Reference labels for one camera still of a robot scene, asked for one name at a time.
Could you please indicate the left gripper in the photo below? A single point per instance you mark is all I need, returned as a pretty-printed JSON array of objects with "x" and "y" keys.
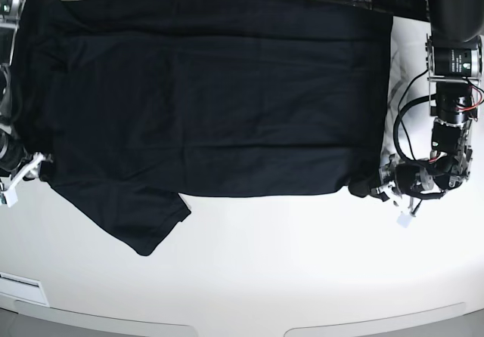
[{"x": 401, "y": 183}]

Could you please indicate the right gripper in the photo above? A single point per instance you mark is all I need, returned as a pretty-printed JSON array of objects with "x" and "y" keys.
[{"x": 30, "y": 167}]

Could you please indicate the black T-shirt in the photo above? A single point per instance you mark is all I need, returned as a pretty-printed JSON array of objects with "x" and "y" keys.
[{"x": 140, "y": 102}]

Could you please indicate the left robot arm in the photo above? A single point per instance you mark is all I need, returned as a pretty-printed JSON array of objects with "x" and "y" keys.
[{"x": 454, "y": 71}]

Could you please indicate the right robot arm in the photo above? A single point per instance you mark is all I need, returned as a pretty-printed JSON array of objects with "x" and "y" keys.
[{"x": 17, "y": 164}]

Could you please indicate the white label plate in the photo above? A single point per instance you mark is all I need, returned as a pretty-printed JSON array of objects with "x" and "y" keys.
[{"x": 23, "y": 289}]

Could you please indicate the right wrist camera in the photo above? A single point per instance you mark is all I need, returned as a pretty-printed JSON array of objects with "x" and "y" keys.
[{"x": 9, "y": 197}]

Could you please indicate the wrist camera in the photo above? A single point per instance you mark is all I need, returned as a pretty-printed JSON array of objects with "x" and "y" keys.
[
  {"x": 9, "y": 197},
  {"x": 404, "y": 219}
]

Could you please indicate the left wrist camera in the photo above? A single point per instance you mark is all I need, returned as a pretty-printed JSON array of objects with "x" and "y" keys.
[{"x": 404, "y": 219}]

